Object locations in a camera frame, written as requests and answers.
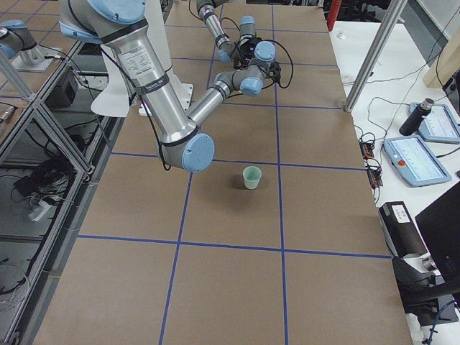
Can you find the black box with label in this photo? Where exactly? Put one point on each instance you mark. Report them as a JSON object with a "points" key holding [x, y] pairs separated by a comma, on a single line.
{"points": [[400, 232]]}

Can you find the black water bottle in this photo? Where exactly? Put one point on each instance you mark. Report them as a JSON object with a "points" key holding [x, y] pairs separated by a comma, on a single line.
{"points": [[418, 114]]}

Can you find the teach pendant tablet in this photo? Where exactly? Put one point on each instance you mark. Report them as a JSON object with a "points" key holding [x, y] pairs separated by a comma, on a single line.
{"points": [[439, 126], [414, 161]]}

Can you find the green cup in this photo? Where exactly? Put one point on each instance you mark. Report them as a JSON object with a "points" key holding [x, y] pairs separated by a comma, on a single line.
{"points": [[251, 176]]}

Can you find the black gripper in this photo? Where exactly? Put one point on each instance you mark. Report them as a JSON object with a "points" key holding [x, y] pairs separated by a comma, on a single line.
{"points": [[241, 57]]}

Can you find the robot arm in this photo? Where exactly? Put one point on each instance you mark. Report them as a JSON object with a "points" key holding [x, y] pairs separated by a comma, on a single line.
{"points": [[122, 27], [228, 51]]}

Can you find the aluminium frame post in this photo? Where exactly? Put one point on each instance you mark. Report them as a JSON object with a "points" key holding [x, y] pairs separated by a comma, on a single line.
{"points": [[383, 33]]}

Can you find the far teach pendant tablet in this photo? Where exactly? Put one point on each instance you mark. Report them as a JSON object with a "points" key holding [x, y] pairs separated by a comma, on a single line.
{"points": [[439, 126]]}

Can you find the near teach pendant tablet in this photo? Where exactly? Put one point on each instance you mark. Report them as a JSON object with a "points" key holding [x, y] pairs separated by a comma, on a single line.
{"points": [[414, 161]]}

